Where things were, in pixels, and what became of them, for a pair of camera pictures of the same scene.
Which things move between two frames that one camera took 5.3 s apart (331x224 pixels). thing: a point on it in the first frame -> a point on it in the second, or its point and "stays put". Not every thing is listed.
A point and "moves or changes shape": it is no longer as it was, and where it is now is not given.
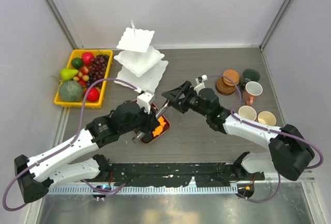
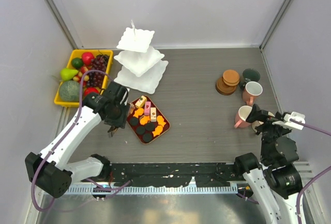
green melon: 71,91 stays put
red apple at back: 87,58 stays put
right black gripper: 175,94 -> 257,113
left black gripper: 151,121 -> 121,121
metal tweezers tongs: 140,134 moves or changes shape
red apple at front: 93,94 stays put
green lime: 77,62 stays put
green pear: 67,74 stays put
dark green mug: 250,75 stays put
